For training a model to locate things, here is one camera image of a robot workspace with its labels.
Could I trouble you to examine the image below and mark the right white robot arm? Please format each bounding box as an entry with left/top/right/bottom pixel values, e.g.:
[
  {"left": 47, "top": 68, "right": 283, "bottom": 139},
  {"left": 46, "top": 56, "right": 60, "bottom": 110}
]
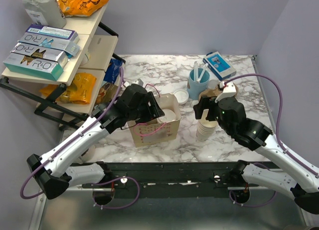
[{"left": 193, "top": 96, "right": 319, "bottom": 215}]

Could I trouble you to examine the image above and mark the silver r&o box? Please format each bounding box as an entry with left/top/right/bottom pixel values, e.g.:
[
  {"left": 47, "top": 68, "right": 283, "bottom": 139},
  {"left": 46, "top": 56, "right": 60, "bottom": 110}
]
[
  {"left": 19, "top": 32, "right": 81, "bottom": 58},
  {"left": 11, "top": 42, "right": 69, "bottom": 67}
]

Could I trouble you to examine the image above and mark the purple white box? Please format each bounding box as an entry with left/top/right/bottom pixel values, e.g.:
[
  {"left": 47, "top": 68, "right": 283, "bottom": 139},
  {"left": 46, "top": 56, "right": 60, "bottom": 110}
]
[{"left": 26, "top": 24, "right": 79, "bottom": 43}]

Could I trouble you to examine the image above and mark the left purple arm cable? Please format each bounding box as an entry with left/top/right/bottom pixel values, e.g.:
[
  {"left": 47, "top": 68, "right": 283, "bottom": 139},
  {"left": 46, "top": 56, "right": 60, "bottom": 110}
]
[{"left": 19, "top": 66, "right": 125, "bottom": 200}]

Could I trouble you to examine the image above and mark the orange snack bag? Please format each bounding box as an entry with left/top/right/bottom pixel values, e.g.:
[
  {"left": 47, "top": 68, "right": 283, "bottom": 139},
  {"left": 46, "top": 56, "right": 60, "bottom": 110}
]
[
  {"left": 57, "top": 0, "right": 109, "bottom": 17},
  {"left": 39, "top": 72, "right": 97, "bottom": 105}
]

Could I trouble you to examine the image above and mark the blue white razor box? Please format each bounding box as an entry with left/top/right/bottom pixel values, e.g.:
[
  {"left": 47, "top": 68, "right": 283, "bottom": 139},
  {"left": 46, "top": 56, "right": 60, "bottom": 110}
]
[{"left": 203, "top": 51, "right": 236, "bottom": 81}]

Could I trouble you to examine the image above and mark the silver R&O box middle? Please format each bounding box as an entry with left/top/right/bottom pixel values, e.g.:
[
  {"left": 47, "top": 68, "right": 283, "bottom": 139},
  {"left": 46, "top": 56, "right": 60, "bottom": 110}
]
[{"left": 11, "top": 42, "right": 69, "bottom": 67}]

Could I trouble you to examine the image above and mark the black beige shelf rack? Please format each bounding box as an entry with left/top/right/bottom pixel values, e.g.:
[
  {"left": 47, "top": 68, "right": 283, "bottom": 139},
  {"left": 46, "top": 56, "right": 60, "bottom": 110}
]
[{"left": 0, "top": 6, "right": 121, "bottom": 131}]

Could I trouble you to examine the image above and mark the orange snack bag lower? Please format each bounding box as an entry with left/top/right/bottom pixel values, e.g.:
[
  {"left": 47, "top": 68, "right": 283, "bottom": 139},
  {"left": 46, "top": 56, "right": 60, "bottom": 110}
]
[{"left": 39, "top": 72, "right": 97, "bottom": 105}]

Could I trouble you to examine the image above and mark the white sachet stick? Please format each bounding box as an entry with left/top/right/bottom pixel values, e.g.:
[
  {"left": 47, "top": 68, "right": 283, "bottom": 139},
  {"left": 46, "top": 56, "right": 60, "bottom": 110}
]
[
  {"left": 193, "top": 61, "right": 199, "bottom": 83},
  {"left": 197, "top": 65, "right": 207, "bottom": 83}
]

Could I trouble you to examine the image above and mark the light blue utensil cup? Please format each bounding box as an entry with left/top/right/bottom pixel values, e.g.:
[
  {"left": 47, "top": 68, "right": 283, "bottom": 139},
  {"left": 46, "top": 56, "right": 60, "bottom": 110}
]
[{"left": 187, "top": 70, "right": 210, "bottom": 100}]

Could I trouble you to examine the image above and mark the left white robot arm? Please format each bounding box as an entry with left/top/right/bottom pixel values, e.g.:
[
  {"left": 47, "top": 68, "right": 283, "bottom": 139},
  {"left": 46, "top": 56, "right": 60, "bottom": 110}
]
[{"left": 26, "top": 84, "right": 164, "bottom": 200}]

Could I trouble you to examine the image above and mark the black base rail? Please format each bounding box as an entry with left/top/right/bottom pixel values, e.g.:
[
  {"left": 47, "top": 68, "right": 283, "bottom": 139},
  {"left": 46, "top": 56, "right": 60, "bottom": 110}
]
[{"left": 84, "top": 161, "right": 250, "bottom": 203}]

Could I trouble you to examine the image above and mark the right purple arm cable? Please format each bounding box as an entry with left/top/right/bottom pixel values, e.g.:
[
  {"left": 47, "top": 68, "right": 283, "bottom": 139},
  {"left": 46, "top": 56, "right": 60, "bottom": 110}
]
[{"left": 223, "top": 73, "right": 319, "bottom": 177}]

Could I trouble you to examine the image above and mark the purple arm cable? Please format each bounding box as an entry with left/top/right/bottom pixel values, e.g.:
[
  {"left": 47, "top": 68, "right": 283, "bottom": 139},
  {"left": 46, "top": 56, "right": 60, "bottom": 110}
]
[
  {"left": 223, "top": 73, "right": 319, "bottom": 177},
  {"left": 19, "top": 66, "right": 125, "bottom": 200}
]

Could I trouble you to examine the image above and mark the white plastic cup lid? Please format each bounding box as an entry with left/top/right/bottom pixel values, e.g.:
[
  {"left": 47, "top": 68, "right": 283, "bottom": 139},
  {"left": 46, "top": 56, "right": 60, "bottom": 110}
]
[{"left": 157, "top": 109, "right": 176, "bottom": 124}]

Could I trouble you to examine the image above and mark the grey coffee bag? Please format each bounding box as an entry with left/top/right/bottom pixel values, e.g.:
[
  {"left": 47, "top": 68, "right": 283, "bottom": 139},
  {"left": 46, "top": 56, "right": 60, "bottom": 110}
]
[{"left": 22, "top": 0, "right": 66, "bottom": 28}]

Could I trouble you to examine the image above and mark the brown pink paper bag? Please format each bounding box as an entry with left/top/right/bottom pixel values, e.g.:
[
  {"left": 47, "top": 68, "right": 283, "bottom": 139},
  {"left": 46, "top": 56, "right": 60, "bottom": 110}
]
[{"left": 128, "top": 94, "right": 181, "bottom": 147}]

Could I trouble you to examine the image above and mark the teal R&O box front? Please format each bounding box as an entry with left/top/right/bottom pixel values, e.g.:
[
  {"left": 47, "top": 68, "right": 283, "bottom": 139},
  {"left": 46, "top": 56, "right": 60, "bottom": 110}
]
[{"left": 3, "top": 53, "right": 64, "bottom": 81}]

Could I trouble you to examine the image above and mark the silver R&O box upper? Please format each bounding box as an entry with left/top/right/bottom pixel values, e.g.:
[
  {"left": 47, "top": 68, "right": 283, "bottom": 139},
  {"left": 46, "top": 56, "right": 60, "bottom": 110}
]
[{"left": 19, "top": 32, "right": 81, "bottom": 58}]

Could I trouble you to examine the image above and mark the orange snack bag top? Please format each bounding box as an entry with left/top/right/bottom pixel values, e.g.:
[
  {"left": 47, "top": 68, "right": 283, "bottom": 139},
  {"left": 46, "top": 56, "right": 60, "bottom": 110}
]
[{"left": 57, "top": 0, "right": 109, "bottom": 17}]

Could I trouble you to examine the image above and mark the white lid stack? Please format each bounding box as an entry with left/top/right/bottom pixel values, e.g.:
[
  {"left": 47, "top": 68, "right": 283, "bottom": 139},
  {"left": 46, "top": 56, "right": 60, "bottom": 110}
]
[{"left": 173, "top": 89, "right": 189, "bottom": 105}]

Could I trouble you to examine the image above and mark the stack of cardboard carriers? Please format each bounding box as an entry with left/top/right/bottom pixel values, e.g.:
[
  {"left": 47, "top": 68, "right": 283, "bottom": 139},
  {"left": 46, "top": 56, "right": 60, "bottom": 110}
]
[{"left": 198, "top": 84, "right": 238, "bottom": 102}]

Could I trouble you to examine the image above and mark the stack of paper cups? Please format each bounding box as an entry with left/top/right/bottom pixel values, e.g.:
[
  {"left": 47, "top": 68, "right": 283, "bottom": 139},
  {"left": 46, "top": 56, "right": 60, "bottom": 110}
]
[{"left": 196, "top": 109, "right": 218, "bottom": 141}]

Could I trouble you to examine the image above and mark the brown snack bag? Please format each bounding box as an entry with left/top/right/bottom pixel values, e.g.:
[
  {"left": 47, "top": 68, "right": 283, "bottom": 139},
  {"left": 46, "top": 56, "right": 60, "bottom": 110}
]
[{"left": 93, "top": 82, "right": 118, "bottom": 110}]

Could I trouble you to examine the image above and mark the blue snack bag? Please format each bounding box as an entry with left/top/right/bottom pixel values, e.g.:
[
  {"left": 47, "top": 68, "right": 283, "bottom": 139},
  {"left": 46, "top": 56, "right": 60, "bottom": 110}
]
[{"left": 103, "top": 58, "right": 123, "bottom": 84}]

